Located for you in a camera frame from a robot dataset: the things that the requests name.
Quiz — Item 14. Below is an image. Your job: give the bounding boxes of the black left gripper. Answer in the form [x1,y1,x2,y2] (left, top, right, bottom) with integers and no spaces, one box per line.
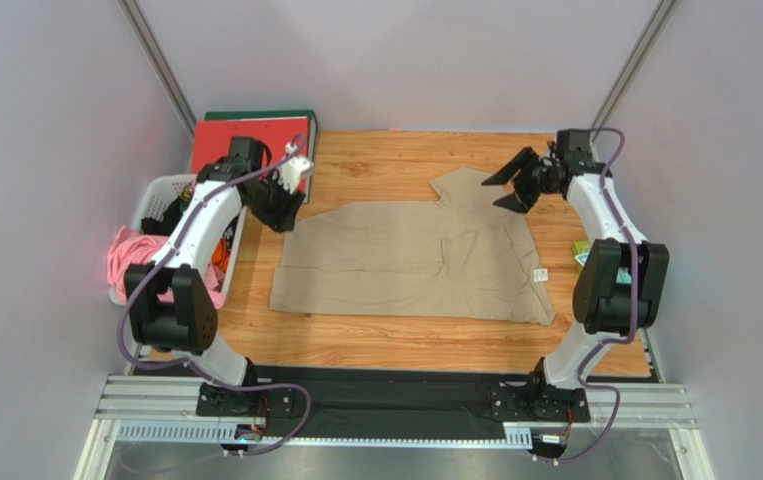
[246,169,307,235]

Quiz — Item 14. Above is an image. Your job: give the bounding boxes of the beige t-shirt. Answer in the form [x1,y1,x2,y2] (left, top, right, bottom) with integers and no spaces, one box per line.
[269,167,555,326]

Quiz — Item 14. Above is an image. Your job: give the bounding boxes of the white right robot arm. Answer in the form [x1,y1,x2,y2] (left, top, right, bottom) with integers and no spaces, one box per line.
[483,129,670,421]

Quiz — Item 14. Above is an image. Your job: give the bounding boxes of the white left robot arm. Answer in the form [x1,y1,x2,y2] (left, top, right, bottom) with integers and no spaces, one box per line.
[121,133,313,416]

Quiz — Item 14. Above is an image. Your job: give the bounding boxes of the orange t-shirt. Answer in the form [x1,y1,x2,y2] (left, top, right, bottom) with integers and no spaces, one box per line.
[211,237,231,274]

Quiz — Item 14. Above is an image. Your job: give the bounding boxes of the green folder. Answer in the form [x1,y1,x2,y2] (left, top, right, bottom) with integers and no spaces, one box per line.
[203,109,320,204]

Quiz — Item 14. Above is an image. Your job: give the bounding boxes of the green book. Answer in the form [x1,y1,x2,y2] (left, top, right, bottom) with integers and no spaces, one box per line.
[571,240,591,272]

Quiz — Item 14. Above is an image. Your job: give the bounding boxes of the white laundry basket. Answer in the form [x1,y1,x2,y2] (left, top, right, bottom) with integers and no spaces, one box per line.
[107,174,247,309]

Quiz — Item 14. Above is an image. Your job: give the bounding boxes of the black floral t-shirt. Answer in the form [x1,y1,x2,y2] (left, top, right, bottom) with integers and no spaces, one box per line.
[137,181,194,236]

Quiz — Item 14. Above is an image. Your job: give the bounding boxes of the pink t-shirt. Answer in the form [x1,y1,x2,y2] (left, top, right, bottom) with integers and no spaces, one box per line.
[106,226,227,309]

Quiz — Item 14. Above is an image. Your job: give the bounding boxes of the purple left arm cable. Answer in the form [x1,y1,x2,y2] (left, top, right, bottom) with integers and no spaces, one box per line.
[116,132,313,457]

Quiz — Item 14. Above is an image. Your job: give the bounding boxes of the aluminium frame rail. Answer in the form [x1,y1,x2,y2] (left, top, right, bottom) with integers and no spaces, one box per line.
[75,367,714,479]

